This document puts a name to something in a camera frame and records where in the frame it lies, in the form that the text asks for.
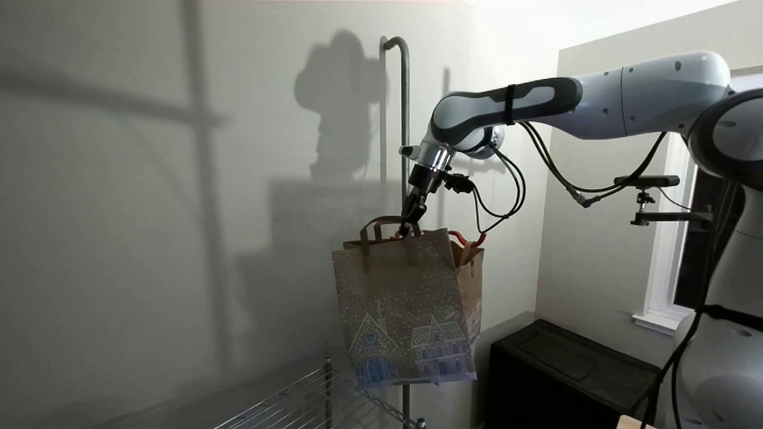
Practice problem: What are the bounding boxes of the wire metal shelf rack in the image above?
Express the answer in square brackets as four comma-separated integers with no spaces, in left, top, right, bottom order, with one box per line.
[212,359,430,429]

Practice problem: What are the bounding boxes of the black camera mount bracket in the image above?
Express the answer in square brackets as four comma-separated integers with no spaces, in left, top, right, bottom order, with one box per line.
[613,173,714,225]

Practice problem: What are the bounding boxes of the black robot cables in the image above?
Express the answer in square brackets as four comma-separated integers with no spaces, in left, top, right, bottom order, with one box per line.
[443,117,694,238]

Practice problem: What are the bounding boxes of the grey metal stand pole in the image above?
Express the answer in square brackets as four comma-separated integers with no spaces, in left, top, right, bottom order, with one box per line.
[379,35,418,429]

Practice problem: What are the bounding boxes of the white window frame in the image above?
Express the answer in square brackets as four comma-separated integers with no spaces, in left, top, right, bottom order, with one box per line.
[633,68,763,335]

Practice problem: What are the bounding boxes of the brown paper bag house print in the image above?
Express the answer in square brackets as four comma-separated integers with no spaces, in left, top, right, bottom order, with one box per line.
[332,216,484,386]

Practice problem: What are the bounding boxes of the black storage box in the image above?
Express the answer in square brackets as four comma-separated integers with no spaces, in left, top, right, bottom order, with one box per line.
[484,318,658,429]

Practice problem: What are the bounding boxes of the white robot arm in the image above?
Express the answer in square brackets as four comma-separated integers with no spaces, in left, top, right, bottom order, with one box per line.
[404,51,763,429]

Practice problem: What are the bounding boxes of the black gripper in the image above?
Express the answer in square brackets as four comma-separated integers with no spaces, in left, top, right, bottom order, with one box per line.
[400,142,454,223]

